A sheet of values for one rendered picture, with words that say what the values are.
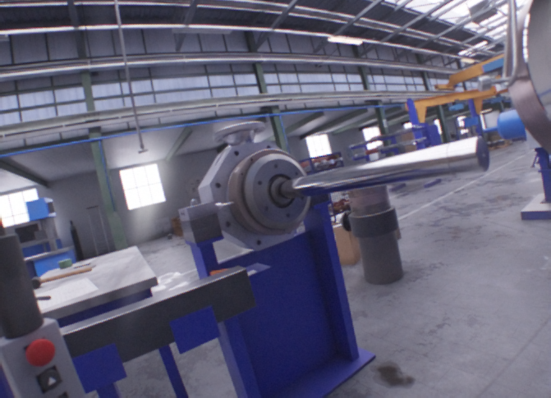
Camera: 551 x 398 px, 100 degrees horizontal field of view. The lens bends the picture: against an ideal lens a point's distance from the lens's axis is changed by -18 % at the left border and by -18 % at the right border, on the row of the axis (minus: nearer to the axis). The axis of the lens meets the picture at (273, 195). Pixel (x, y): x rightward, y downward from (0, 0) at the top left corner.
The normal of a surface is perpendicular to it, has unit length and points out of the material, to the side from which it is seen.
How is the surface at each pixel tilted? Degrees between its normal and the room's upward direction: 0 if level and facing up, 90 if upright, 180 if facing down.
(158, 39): 90
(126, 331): 90
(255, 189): 90
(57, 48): 90
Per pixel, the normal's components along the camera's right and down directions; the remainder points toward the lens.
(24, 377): 0.88, -0.19
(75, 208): 0.48, -0.07
